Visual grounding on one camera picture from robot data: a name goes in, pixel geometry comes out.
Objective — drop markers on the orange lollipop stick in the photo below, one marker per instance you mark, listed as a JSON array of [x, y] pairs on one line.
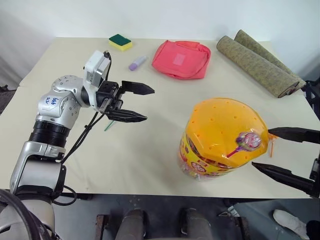
[[272, 145]]

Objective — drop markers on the purple wrapped lollipop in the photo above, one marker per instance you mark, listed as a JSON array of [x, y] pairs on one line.
[[250, 140]]

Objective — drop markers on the dark rounded shape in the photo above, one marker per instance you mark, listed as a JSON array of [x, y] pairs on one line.
[[133, 225], [198, 225]]

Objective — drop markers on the yellow lollipop jar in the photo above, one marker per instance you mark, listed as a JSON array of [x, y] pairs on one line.
[[220, 125]]

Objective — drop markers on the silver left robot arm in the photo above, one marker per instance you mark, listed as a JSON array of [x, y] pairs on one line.
[[62, 91]]

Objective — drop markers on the rusty metal bracket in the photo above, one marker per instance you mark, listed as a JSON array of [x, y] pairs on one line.
[[102, 227]]

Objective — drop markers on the rolled olive mat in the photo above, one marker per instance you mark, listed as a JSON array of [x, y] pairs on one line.
[[265, 53], [257, 67]]

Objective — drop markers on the white paper scraps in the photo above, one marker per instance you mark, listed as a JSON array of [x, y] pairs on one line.
[[228, 208]]

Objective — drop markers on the black stand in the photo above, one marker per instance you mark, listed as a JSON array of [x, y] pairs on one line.
[[313, 97]]

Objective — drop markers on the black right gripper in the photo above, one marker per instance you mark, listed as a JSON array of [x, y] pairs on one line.
[[316, 170]]

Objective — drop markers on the white shoe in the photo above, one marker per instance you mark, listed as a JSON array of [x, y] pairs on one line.
[[291, 222]]

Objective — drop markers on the small purple white bottle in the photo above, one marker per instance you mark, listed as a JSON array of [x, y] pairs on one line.
[[138, 63]]

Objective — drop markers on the green lollipop stick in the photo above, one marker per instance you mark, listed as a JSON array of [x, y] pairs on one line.
[[109, 126]]

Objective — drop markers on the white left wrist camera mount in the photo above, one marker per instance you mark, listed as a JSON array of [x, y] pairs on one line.
[[93, 67]]

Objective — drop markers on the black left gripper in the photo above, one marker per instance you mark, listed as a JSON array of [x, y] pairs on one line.
[[109, 90]]

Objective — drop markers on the pink fabric pouch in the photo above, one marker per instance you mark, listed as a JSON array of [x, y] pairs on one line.
[[180, 60]]

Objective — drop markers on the yellow green sponge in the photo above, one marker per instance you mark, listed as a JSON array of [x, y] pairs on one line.
[[120, 43]]

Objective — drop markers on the beige robot torso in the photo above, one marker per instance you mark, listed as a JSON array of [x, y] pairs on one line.
[[15, 217]]

